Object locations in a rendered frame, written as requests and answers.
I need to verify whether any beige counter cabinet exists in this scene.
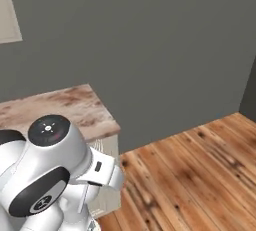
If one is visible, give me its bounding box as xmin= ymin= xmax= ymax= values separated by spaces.
xmin=85 ymin=134 xmax=122 ymax=220

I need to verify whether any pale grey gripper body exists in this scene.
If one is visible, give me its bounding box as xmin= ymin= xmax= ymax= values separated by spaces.
xmin=106 ymin=164 xmax=126 ymax=191

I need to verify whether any beige wall cupboard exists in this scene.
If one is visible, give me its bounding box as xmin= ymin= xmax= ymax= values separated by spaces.
xmin=0 ymin=0 xmax=24 ymax=45

